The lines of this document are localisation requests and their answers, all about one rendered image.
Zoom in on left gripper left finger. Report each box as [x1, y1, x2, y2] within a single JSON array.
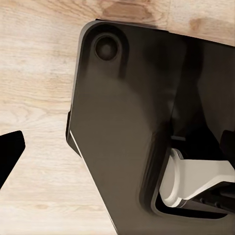
[[0, 130, 25, 189]]

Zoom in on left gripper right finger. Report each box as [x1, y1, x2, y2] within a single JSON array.
[[219, 130, 235, 170]]

